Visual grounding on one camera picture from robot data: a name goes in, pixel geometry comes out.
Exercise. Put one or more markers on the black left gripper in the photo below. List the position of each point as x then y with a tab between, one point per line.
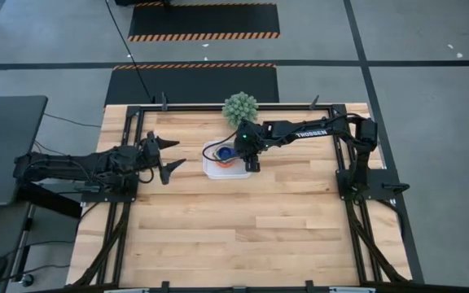
152	154

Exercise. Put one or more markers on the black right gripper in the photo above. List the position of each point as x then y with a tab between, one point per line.
251	141

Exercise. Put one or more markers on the dark purple measuring cup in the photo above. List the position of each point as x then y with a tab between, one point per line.
227	153

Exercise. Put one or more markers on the orange measuring cup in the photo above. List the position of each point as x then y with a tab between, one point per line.
224	164

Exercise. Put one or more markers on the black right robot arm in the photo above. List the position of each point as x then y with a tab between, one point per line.
316	132

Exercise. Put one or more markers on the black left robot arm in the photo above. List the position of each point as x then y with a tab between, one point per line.
75	167

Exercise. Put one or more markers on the white plastic basket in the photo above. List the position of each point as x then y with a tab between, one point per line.
226	174

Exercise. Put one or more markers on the green artificial plant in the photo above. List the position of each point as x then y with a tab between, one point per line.
238	108

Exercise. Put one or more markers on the black table clamp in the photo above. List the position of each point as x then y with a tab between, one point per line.
164	101
164	287
314	101
309	287

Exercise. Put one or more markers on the black hazard-striped floor mat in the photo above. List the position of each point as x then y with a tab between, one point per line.
204	20
194	85

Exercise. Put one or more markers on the black desk support beam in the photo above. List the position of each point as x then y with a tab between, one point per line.
51	203

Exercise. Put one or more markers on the black desk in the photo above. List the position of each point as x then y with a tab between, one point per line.
10	122

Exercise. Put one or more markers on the black aluminium table frame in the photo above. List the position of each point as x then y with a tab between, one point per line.
185	108

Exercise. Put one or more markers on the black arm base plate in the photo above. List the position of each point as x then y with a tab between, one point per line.
381	179
108	197

